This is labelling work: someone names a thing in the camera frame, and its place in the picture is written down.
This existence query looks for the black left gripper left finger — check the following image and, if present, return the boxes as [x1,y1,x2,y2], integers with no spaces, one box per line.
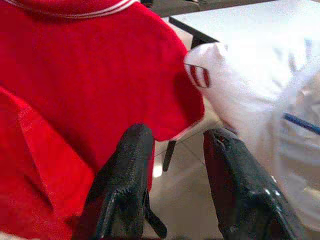
[71,122,168,240]

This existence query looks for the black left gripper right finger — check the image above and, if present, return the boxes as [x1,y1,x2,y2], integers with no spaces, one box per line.
[203,127,305,240]

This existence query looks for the blue plastic hanger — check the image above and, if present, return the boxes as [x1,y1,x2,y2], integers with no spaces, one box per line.
[282,111,320,136]

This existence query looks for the white shirt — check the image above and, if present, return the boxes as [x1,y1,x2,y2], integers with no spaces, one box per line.
[183,32,320,232]

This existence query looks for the red shirt white-trimmed collar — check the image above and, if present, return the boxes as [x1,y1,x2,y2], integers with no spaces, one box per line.
[0,0,206,240]

